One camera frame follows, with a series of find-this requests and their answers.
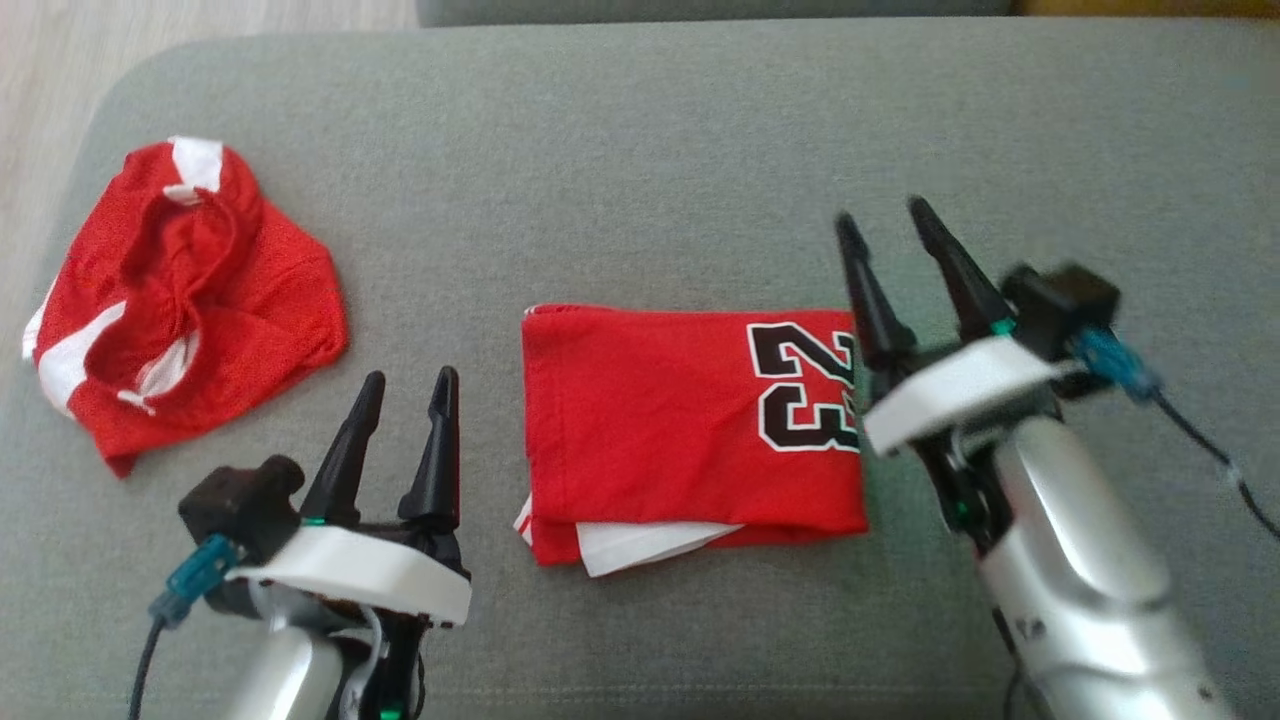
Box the red basketball jersey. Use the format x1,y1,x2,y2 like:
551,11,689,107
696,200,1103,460
515,305,869,579

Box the black left cable teal plug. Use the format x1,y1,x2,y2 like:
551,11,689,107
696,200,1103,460
128,535,243,720

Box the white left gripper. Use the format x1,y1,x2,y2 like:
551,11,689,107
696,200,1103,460
228,367,473,629

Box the black right cable teal plug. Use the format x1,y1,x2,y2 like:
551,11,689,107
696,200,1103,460
1070,328,1280,541

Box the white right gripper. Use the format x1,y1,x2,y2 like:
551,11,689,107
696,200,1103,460
835,196,1073,461

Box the yellow fabric cushion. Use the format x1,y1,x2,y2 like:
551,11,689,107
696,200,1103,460
1015,0,1280,18

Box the grey fabric sofa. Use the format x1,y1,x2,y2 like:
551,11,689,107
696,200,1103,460
0,0,1280,720

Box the black cable teal plug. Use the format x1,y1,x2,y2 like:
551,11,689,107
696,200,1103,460
1070,328,1280,541
128,535,243,720

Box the red shorts with white stripes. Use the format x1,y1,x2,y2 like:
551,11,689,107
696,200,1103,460
22,136,349,479

